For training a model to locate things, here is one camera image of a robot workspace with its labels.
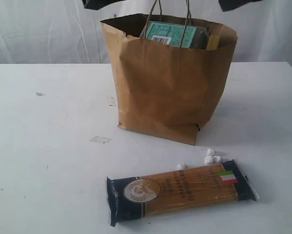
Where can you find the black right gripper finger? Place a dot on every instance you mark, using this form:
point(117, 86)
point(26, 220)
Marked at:
point(229, 5)

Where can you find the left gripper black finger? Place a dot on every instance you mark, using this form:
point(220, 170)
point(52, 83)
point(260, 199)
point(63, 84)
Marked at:
point(95, 4)

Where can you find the clear jar with gold lid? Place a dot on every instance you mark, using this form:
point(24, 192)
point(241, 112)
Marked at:
point(177, 35)

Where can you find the white ball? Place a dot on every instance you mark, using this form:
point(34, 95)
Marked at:
point(217, 159)
point(209, 160)
point(181, 166)
point(211, 152)

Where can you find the spaghetti packet with Italian flag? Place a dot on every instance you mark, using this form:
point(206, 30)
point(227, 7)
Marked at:
point(141, 196)

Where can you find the brown paper shopping bag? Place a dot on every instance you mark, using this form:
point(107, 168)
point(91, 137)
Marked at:
point(165, 91)

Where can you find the white backdrop curtain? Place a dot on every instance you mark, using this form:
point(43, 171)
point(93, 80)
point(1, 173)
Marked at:
point(63, 31)

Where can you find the clear tape scrap on table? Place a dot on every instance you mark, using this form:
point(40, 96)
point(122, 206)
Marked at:
point(100, 139)

